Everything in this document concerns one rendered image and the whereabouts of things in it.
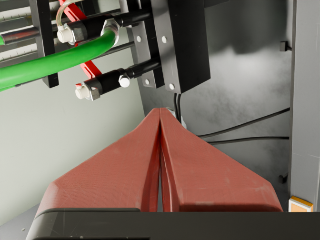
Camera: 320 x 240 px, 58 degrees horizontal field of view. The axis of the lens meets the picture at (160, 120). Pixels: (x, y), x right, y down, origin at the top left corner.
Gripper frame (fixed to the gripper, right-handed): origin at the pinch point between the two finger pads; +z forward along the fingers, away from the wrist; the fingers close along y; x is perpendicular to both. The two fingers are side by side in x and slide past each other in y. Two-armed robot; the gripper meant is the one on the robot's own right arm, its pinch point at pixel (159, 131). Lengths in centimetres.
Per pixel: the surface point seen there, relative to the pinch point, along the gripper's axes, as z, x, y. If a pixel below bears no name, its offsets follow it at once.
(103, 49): 14.1, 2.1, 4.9
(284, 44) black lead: 34.8, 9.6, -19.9
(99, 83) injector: 26.8, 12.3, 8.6
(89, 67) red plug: 29.9, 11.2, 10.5
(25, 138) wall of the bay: 40, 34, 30
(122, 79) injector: 27.3, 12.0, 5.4
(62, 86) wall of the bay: 50, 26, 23
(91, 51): 12.7, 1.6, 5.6
